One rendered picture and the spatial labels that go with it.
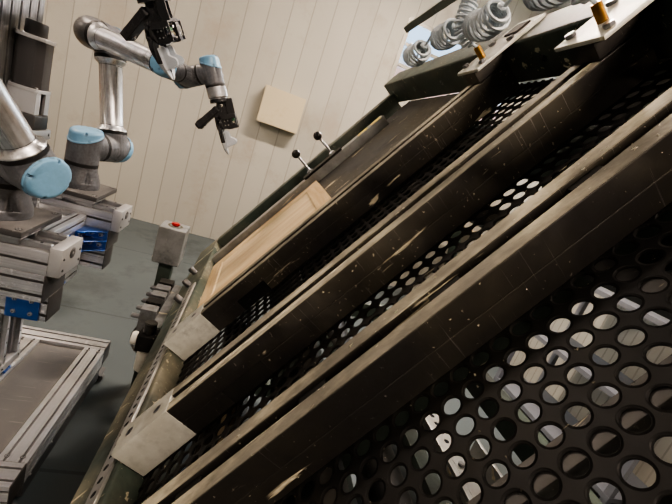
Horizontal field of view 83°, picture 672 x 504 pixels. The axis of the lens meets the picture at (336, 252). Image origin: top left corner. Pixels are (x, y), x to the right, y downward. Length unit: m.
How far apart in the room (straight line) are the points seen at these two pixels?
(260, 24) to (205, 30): 0.57
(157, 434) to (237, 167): 4.12
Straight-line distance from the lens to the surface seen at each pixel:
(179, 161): 4.78
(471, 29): 0.97
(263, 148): 4.68
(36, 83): 1.59
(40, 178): 1.22
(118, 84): 1.93
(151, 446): 0.79
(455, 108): 1.00
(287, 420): 0.44
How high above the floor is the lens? 1.52
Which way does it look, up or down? 15 degrees down
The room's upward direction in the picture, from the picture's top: 20 degrees clockwise
